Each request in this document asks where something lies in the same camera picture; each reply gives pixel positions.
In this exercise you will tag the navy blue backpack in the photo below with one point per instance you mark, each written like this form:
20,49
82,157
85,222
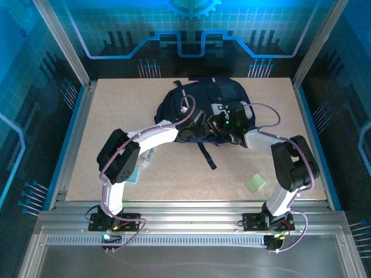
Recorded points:
174,107

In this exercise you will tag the clear packaged stationery set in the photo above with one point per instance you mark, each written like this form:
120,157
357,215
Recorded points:
146,159

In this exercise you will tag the green sticky note pad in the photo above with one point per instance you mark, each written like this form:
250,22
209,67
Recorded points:
255,182

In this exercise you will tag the blue sticky note pad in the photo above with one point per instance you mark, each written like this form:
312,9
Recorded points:
134,177

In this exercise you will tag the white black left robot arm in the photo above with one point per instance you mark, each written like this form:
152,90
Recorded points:
156,136

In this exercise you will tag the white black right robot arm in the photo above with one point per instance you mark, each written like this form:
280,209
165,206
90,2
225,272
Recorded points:
295,165

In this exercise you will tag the small black control board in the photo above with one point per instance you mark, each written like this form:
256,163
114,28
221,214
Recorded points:
274,242
111,239

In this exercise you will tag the grey metal tray panel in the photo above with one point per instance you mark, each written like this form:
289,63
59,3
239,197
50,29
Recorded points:
188,260

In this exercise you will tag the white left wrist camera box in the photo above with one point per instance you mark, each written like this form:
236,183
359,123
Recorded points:
184,109

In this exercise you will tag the aluminium mounting rail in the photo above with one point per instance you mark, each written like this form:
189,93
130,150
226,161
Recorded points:
188,217

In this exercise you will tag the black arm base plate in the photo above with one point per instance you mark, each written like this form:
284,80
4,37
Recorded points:
98,223
252,221

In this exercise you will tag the aluminium frame post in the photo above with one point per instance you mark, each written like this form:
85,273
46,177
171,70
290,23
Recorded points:
61,37
321,37

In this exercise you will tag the aluminium table side rail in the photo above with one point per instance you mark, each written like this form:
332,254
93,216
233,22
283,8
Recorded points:
76,139

